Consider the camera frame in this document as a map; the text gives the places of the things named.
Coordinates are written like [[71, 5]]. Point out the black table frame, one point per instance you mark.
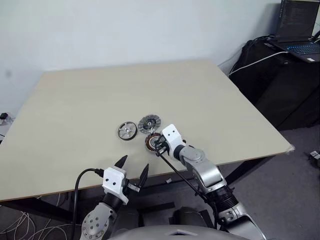
[[160, 190]]

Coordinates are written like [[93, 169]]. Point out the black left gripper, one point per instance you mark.
[[130, 186]]

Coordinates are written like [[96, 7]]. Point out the grey round motor lid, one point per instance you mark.
[[147, 122]]

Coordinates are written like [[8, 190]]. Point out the black white floor device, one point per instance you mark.
[[314, 156]]

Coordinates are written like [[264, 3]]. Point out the small black device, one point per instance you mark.
[[3, 115]]

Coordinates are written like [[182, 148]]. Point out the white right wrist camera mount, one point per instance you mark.
[[172, 137]]

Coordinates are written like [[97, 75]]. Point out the dark rounded shape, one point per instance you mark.
[[190, 216]]

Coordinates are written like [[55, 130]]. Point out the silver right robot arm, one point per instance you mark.
[[207, 172]]

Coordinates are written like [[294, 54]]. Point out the silver spoked rotor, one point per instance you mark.
[[127, 131]]

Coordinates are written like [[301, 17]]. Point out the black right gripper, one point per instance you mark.
[[163, 147]]

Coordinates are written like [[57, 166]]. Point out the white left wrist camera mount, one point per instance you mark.
[[113, 180]]

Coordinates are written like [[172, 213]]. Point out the black laptop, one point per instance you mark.
[[296, 30]]

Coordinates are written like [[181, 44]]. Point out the round silver motor housing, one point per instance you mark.
[[149, 145]]

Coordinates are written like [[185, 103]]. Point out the silver robot torso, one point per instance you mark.
[[172, 231]]

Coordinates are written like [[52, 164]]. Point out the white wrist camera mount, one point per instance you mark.
[[113, 180], [172, 137]]

